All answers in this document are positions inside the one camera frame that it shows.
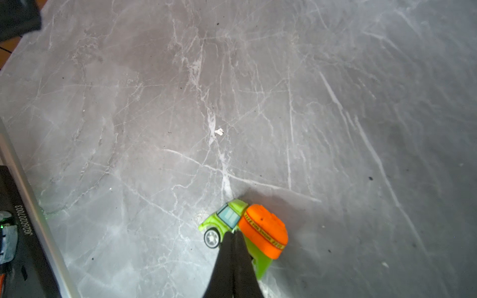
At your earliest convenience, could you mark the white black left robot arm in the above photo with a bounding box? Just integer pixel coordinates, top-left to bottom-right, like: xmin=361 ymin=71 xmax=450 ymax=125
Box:
xmin=0 ymin=0 xmax=42 ymax=42

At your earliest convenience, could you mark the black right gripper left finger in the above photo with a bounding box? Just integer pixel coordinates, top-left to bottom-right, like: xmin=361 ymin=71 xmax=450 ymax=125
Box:
xmin=203 ymin=232 xmax=233 ymax=298

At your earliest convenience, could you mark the green orange toy car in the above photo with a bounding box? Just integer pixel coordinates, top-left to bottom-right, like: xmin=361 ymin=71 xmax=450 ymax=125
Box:
xmin=198 ymin=199 xmax=289 ymax=280

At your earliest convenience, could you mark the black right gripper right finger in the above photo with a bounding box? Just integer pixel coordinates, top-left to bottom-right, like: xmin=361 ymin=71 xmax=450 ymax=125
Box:
xmin=233 ymin=231 xmax=264 ymax=298

